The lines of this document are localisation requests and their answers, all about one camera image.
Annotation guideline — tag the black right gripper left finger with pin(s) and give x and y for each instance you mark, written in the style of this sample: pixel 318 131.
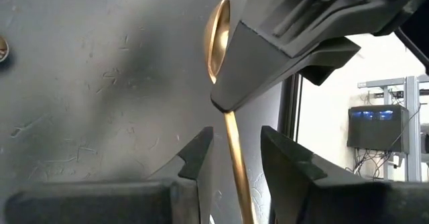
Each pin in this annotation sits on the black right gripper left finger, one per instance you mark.
pixel 134 204

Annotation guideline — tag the black computer case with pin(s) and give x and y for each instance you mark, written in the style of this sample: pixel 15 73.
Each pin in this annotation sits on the black computer case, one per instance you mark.
pixel 375 133

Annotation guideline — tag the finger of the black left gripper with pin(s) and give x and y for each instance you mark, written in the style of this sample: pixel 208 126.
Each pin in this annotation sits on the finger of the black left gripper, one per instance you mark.
pixel 248 69

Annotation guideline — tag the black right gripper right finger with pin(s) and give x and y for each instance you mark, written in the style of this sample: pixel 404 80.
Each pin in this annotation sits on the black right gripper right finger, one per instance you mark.
pixel 301 197

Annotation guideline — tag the black aluminium rig frame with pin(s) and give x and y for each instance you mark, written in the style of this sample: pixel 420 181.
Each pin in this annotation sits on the black aluminium rig frame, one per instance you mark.
pixel 291 110

